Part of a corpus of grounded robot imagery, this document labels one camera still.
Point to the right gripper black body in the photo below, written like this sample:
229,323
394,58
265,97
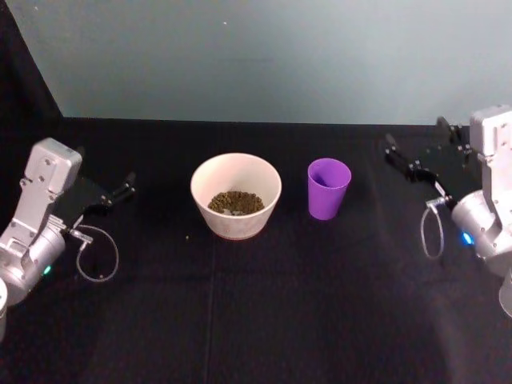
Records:
448,172

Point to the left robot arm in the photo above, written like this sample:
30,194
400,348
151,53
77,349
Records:
36,208

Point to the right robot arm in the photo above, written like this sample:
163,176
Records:
490,192

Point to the cream bowl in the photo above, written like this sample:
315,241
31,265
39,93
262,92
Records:
236,228

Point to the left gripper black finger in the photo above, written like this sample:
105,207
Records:
122,189

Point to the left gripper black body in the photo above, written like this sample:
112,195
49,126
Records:
82,196

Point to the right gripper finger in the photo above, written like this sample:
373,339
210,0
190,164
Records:
454,134
402,158

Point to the black table cloth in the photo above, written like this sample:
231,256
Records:
256,320

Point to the brown pellets heap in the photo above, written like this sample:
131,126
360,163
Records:
236,202

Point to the purple plastic cup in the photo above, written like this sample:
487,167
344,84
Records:
325,202

